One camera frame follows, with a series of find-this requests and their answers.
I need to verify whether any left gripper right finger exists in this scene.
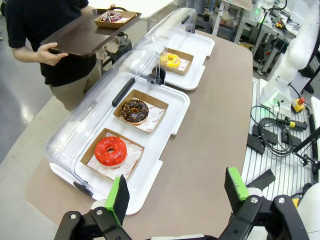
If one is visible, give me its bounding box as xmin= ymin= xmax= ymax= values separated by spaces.
xmin=218 ymin=166 xmax=311 ymax=240

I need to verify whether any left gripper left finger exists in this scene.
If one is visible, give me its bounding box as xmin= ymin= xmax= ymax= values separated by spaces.
xmin=53 ymin=174 xmax=131 ymax=240

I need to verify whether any dark brown serving tray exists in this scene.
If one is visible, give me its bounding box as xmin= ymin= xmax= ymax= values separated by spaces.
xmin=39 ymin=8 xmax=143 ymax=59

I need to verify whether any pink dark striped donut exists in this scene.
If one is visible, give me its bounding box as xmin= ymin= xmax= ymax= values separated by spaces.
xmin=100 ymin=10 xmax=124 ymax=24

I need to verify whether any person's right forearm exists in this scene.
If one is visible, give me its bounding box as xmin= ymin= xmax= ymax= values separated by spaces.
xmin=11 ymin=45 xmax=42 ymax=62

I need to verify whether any cardboard box of red donut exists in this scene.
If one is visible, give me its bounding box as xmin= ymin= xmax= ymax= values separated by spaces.
xmin=80 ymin=127 xmax=146 ymax=182

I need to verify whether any red glazed donut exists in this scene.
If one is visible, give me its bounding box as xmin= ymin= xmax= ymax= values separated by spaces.
xmin=94 ymin=136 xmax=128 ymax=167

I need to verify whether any chocolate sprinkled donut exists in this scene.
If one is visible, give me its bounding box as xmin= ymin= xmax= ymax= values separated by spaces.
xmin=119 ymin=98 xmax=150 ymax=126

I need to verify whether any cardboard box of chocolate donut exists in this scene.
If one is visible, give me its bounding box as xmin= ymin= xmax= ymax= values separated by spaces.
xmin=112 ymin=88 xmax=170 ymax=135

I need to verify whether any yellow sprinkled donut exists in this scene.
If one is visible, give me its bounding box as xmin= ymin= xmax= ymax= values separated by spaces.
xmin=159 ymin=52 xmax=182 ymax=70

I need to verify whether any cardboard box of yellow donut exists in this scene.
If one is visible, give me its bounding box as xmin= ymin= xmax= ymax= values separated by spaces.
xmin=159 ymin=47 xmax=195 ymax=77

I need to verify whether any person in black shirt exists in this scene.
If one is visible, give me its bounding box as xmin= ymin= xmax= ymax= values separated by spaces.
xmin=4 ymin=0 xmax=101 ymax=112

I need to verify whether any person's right hand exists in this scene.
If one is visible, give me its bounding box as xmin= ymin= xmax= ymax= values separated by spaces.
xmin=35 ymin=42 xmax=69 ymax=67

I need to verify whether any flat black plate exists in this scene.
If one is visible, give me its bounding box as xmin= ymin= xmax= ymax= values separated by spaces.
xmin=245 ymin=168 xmax=277 ymax=191

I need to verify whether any ribbed aluminium base table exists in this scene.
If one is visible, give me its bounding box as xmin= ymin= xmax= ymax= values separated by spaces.
xmin=241 ymin=76 xmax=320 ymax=201

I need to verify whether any black rectangular block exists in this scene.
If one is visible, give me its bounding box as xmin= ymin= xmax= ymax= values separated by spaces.
xmin=246 ymin=124 xmax=279 ymax=156
xmin=280 ymin=129 xmax=303 ymax=149

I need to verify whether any black tripod rod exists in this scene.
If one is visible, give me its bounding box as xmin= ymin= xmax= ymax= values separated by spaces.
xmin=291 ymin=124 xmax=320 ymax=176

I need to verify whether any white display tray base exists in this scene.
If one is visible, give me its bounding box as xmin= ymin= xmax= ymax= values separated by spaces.
xmin=49 ymin=75 xmax=192 ymax=216
xmin=159 ymin=30 xmax=216 ymax=91

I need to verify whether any yellow red emergency stop button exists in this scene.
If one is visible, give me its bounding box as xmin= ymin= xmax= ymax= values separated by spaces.
xmin=290 ymin=97 xmax=307 ymax=114

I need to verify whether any clear plastic display cover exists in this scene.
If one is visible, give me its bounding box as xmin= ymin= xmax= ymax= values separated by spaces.
xmin=44 ymin=49 xmax=167 ymax=199
xmin=133 ymin=7 xmax=199 ymax=66

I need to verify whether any black stool with mug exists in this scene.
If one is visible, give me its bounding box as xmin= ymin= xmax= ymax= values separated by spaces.
xmin=106 ymin=39 xmax=134 ymax=65

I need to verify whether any steel travel mug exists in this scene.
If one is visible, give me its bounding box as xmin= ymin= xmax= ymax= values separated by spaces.
xmin=116 ymin=31 xmax=129 ymax=48

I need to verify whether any coiled black cable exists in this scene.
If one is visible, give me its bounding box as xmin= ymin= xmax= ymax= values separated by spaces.
xmin=249 ymin=104 xmax=296 ymax=161

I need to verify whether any black yellow enabling handle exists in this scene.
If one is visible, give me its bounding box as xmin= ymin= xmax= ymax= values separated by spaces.
xmin=281 ymin=118 xmax=309 ymax=131

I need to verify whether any aluminium frame workbench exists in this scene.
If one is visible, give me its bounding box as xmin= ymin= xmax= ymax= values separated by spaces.
xmin=246 ymin=0 xmax=303 ymax=76

